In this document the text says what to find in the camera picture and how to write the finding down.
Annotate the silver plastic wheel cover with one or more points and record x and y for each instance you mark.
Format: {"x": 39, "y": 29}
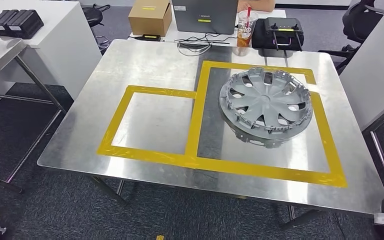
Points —
{"x": 265, "y": 106}

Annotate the steel workbench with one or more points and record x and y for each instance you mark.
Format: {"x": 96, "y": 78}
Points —
{"x": 145, "y": 66}

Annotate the iced tea plastic cup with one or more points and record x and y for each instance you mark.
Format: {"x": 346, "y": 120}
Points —
{"x": 246, "y": 31}

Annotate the grey laptop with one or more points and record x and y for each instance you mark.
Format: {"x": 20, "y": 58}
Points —
{"x": 205, "y": 15}

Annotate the brown cardboard box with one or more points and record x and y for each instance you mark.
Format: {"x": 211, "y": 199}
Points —
{"x": 150, "y": 16}

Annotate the chrome stool base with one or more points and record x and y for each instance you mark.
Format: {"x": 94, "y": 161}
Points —
{"x": 102, "y": 41}

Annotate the black remote controller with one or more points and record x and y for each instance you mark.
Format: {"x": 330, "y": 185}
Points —
{"x": 278, "y": 30}

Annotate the person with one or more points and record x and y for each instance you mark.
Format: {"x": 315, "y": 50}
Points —
{"x": 255, "y": 5}

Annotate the white desk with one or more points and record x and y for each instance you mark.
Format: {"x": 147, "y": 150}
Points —
{"x": 279, "y": 14}
{"x": 374, "y": 76}
{"x": 62, "y": 49}

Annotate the black stool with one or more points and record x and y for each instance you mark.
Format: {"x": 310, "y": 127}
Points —
{"x": 92, "y": 15}

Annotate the black equipment case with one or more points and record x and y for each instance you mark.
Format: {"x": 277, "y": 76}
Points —
{"x": 3, "y": 21}
{"x": 26, "y": 23}

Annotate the black office chair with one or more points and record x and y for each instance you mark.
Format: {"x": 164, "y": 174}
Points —
{"x": 357, "y": 20}

